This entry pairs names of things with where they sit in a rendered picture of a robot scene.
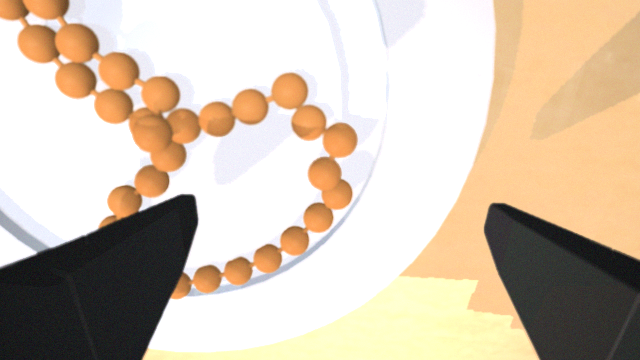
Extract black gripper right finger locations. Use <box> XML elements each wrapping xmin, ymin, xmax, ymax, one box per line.
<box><xmin>484</xmin><ymin>203</ymin><xmax>640</xmax><ymax>360</ymax></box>

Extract white round board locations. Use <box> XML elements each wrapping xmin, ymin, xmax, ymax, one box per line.
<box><xmin>0</xmin><ymin>0</ymin><xmax>495</xmax><ymax>352</ymax></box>

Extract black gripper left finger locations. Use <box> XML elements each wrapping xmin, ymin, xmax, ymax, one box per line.
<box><xmin>0</xmin><ymin>194</ymin><xmax>199</xmax><ymax>360</ymax></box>

